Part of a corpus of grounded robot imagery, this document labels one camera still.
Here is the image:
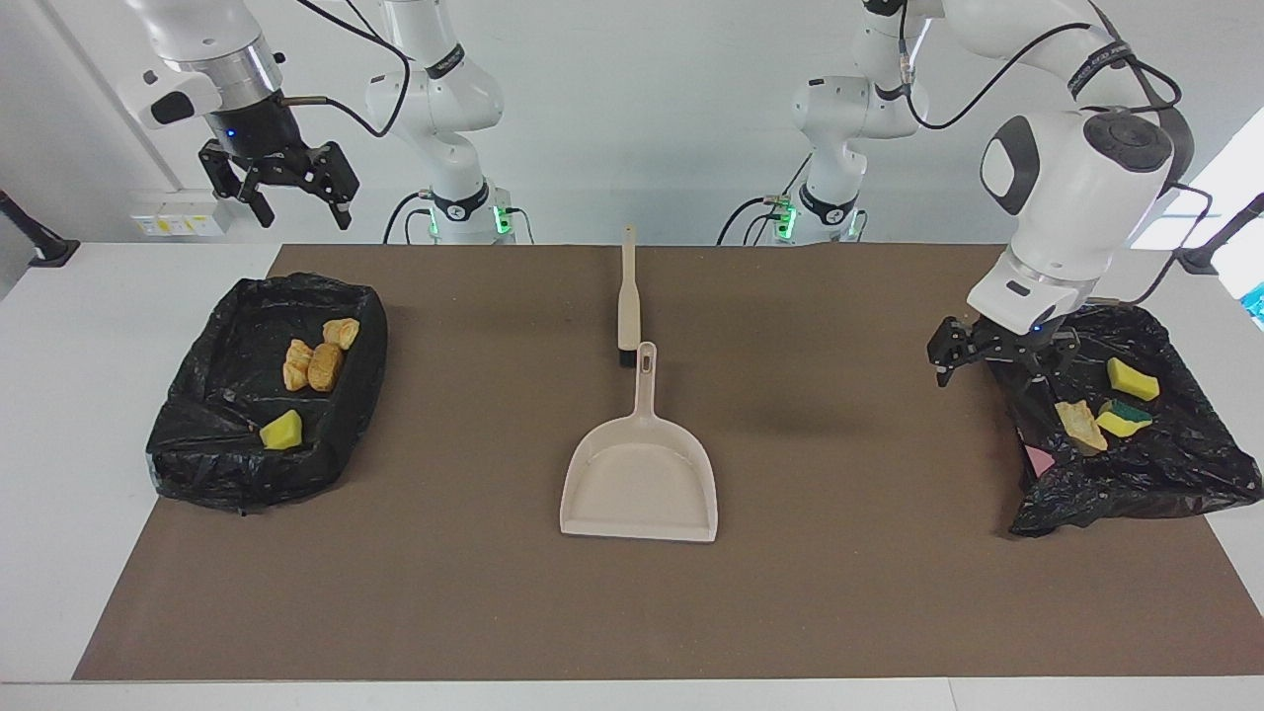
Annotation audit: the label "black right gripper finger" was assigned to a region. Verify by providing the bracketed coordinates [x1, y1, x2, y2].
[199, 140, 276, 228]
[301, 141, 360, 231]

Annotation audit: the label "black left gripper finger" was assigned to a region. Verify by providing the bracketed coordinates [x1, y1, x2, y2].
[1022, 331, 1081, 384]
[926, 316, 988, 387]

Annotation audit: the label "small yellow sponge chunk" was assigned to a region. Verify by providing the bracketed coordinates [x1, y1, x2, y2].
[1106, 356, 1161, 402]

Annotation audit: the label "notched yellow sponge piece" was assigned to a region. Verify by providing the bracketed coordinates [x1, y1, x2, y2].
[1094, 398, 1154, 439]

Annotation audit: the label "brown oval bread roll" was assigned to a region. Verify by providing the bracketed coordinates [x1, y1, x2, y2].
[307, 342, 345, 393]

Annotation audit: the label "rectangular yellow sponge piece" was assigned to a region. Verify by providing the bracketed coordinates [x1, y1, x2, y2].
[259, 410, 304, 451]

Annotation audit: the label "beige brush black bristles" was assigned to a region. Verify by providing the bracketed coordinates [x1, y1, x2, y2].
[617, 225, 643, 369]

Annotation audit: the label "beige plastic dustpan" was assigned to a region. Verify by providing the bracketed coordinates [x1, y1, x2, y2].
[559, 342, 719, 544]

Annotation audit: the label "crumpled black trash bag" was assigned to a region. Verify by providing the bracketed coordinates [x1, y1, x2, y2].
[986, 301, 1264, 539]

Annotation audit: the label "black bag lined trash bin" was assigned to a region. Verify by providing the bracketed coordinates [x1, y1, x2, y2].
[145, 273, 389, 516]

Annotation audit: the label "brown table mat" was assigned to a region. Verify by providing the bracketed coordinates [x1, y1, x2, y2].
[71, 244, 1264, 682]

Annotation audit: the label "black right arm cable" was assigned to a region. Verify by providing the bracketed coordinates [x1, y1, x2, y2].
[279, 0, 416, 139]

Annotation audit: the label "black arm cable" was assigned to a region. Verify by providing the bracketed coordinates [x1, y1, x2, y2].
[279, 0, 416, 139]
[894, 0, 1214, 307]

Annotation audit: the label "white wall socket box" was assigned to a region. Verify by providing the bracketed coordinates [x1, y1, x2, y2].
[130, 190, 236, 237]

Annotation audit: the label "black base cable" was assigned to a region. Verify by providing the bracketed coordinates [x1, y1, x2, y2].
[382, 190, 435, 245]
[716, 153, 813, 246]

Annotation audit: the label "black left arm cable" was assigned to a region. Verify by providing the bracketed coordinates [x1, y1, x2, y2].
[894, 0, 1214, 307]

